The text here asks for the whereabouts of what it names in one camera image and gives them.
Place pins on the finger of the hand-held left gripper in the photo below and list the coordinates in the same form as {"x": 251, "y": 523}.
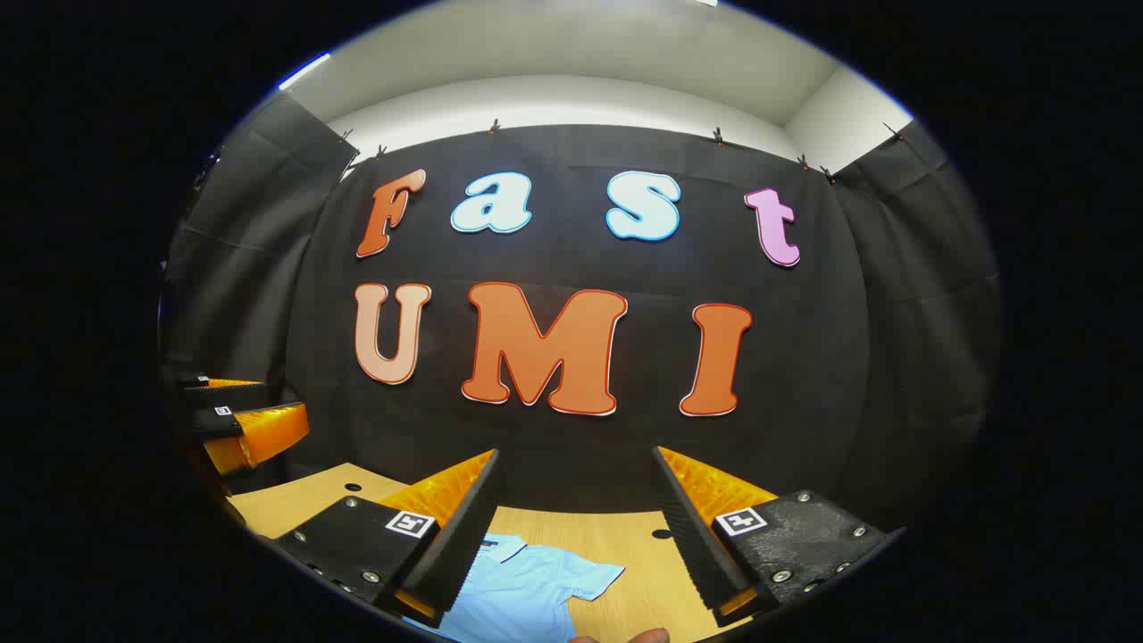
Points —
{"x": 268, "y": 429}
{"x": 228, "y": 393}

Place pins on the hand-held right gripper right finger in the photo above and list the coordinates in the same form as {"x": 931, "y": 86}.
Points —
{"x": 692, "y": 536}

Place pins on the black backdrop cloth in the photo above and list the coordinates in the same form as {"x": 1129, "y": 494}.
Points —
{"x": 554, "y": 259}

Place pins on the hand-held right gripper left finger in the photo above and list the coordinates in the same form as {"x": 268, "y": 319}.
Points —
{"x": 455, "y": 545}

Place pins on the light blue T-shirt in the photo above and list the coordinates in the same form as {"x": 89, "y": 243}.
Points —
{"x": 518, "y": 589}

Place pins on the ceiling light strip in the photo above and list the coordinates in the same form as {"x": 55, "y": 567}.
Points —
{"x": 304, "y": 71}

